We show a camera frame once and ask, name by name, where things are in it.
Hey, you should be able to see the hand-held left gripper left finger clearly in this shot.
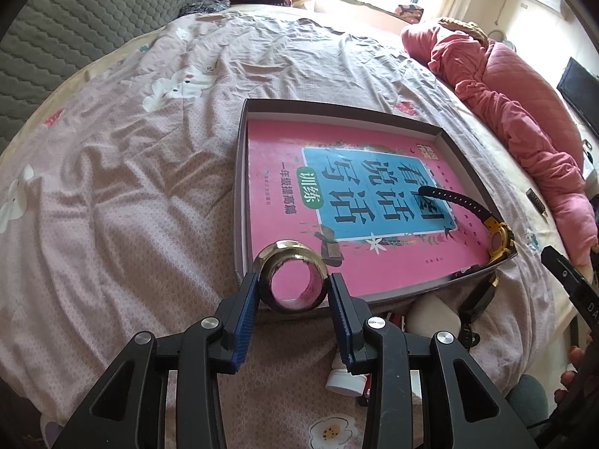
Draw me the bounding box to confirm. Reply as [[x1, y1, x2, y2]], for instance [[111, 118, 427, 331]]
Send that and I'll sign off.
[[51, 271, 262, 449]]

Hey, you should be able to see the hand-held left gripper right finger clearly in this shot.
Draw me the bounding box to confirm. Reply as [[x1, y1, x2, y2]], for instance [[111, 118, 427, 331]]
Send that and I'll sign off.
[[329, 272, 539, 449]]

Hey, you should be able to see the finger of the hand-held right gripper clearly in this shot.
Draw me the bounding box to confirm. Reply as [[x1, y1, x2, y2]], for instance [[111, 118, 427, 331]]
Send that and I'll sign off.
[[540, 245, 586, 293]]

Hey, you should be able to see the red black cylinder can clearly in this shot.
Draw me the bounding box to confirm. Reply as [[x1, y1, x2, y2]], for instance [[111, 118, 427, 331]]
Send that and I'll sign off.
[[362, 311, 409, 400]]

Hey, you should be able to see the white plastic jar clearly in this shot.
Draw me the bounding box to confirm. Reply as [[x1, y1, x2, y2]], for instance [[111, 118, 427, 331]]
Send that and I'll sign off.
[[326, 354, 367, 396]]

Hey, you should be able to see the grey cardboard tray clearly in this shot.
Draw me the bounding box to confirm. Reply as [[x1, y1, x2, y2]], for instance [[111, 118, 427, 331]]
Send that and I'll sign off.
[[232, 98, 518, 307]]

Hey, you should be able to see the person's right hand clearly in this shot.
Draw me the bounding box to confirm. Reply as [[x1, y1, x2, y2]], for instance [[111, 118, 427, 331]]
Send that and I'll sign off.
[[553, 343, 591, 405]]

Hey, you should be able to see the black and yellow wristwatch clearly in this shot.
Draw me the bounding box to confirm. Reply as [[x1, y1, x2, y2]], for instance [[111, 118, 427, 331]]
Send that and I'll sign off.
[[418, 186, 514, 263]]

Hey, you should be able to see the small black flat object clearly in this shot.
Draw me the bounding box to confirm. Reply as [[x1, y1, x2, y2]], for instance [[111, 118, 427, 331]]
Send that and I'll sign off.
[[526, 188, 548, 218]]

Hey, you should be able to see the white rounded object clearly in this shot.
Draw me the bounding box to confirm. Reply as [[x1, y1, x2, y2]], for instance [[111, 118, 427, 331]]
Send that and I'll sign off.
[[406, 294, 464, 337]]

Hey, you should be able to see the grey-green round stool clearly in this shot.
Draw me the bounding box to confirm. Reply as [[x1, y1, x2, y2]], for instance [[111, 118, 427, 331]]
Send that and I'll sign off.
[[508, 374, 548, 428]]

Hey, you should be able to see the pink and blue book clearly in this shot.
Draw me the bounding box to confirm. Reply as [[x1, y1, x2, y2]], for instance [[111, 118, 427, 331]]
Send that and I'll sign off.
[[246, 118, 490, 297]]

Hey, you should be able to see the printed pink bed sheet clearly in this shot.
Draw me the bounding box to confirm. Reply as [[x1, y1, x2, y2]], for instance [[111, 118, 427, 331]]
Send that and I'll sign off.
[[0, 2, 581, 449]]

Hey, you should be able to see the pink quilt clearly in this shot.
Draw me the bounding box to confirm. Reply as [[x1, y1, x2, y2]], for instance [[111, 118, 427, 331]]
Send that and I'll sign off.
[[401, 18, 597, 267]]

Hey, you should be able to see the black television screen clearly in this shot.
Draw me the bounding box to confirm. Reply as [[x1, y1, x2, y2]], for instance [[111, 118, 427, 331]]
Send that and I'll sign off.
[[557, 57, 599, 127]]

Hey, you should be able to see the tan knitted cloth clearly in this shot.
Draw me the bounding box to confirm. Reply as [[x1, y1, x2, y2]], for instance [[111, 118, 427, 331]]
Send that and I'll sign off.
[[437, 17, 490, 43]]

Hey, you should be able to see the dark patterned cloth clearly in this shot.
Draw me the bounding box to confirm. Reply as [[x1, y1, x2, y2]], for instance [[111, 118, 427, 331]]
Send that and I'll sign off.
[[180, 0, 231, 17]]

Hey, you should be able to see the grey quilted headboard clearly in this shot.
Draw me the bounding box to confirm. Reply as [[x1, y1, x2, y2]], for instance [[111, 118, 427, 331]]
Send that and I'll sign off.
[[0, 0, 211, 146]]

